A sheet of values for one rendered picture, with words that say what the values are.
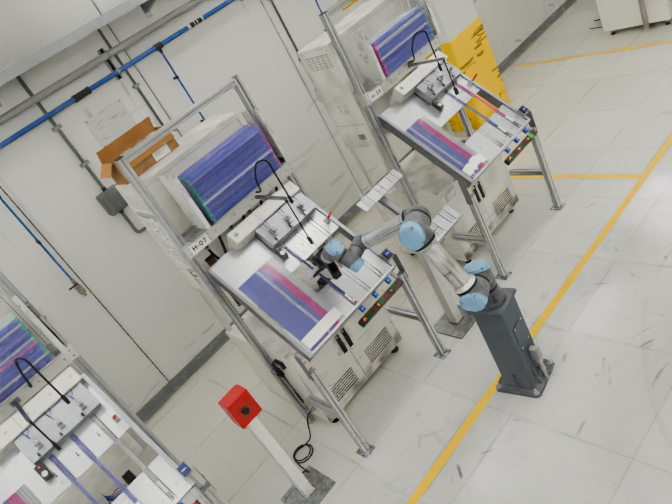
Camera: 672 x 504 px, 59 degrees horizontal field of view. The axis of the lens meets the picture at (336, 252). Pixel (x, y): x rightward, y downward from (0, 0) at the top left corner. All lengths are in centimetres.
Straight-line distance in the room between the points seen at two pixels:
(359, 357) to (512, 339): 99
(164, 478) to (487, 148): 257
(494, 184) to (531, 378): 161
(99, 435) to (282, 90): 322
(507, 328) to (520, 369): 29
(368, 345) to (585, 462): 136
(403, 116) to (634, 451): 223
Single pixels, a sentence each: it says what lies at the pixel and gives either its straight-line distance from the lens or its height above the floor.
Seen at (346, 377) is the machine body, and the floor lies 20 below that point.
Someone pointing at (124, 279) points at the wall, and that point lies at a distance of 453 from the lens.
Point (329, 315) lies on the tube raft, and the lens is 302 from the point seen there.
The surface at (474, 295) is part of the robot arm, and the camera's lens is 270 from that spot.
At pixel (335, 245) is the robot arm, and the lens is 278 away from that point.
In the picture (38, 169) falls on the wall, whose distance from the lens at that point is 432.
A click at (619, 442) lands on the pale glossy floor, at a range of 300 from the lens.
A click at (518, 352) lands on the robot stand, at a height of 28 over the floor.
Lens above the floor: 239
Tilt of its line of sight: 28 degrees down
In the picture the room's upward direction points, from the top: 30 degrees counter-clockwise
